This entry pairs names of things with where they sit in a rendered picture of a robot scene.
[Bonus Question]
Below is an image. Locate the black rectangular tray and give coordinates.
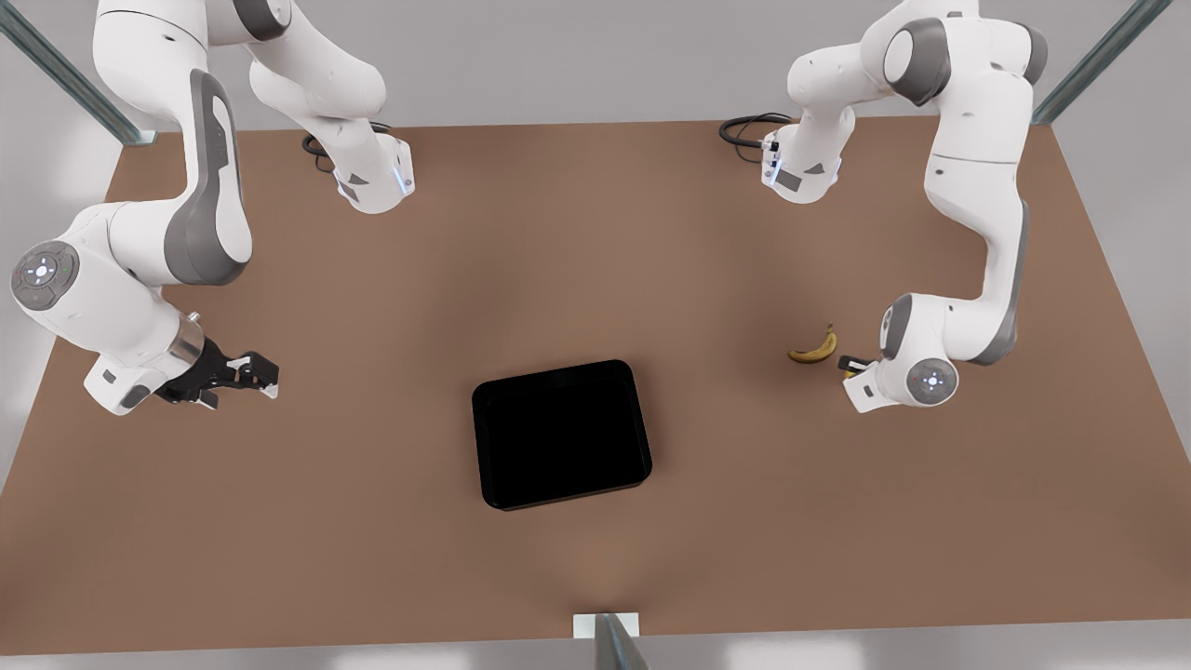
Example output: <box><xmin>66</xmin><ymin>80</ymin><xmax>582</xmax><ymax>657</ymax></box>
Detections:
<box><xmin>471</xmin><ymin>359</ymin><xmax>654</xmax><ymax>512</ymax></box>

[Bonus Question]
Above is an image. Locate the silver frame post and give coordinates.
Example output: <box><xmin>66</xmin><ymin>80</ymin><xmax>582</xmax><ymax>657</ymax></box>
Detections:
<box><xmin>0</xmin><ymin>0</ymin><xmax>158</xmax><ymax>148</ymax></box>
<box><xmin>1030</xmin><ymin>0</ymin><xmax>1174</xmax><ymax>127</ymax></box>
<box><xmin>571</xmin><ymin>611</ymin><xmax>650</xmax><ymax>670</ymax></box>

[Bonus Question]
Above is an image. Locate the yellow banana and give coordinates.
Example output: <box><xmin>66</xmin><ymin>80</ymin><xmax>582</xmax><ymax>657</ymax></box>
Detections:
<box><xmin>788</xmin><ymin>322</ymin><xmax>838</xmax><ymax>365</ymax></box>

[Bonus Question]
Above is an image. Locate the black cable loop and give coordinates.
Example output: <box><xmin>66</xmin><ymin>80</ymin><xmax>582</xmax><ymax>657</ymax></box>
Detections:
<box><xmin>301</xmin><ymin>120</ymin><xmax>394</xmax><ymax>175</ymax></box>
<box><xmin>718</xmin><ymin>113</ymin><xmax>797</xmax><ymax>166</ymax></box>

